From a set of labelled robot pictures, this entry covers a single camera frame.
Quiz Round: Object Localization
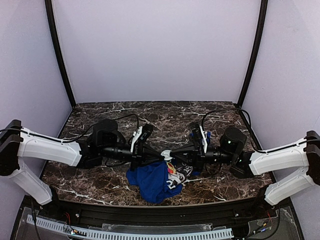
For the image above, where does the blue printed t-shirt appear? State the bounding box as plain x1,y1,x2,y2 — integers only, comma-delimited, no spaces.
126,159,200,204

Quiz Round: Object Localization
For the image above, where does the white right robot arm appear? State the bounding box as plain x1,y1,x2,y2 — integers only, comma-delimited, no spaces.
168,127,320,206

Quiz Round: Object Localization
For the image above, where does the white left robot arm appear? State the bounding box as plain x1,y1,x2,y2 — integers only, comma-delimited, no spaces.
0,119,164,206

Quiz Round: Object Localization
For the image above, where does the rainbow flower plush brooch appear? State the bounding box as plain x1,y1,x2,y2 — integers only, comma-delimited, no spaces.
166,162,176,174

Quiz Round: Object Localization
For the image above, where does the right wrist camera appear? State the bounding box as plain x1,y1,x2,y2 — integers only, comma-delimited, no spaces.
188,121,248,156

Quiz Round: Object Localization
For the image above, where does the black front aluminium rail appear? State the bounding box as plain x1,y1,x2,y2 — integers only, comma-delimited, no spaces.
57,199,261,227

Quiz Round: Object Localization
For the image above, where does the white slotted cable duct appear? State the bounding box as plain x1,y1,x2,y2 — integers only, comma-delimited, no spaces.
36,217,234,240

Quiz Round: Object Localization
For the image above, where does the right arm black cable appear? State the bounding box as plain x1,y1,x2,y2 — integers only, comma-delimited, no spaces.
201,107,308,152

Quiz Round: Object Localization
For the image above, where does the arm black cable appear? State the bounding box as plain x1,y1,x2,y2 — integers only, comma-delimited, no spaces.
0,113,141,145
201,107,308,152

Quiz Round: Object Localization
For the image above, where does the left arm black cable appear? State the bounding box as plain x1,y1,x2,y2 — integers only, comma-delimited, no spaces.
0,113,141,145

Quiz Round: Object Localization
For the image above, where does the left black frame post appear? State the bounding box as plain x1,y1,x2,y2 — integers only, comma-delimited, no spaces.
44,0,76,108

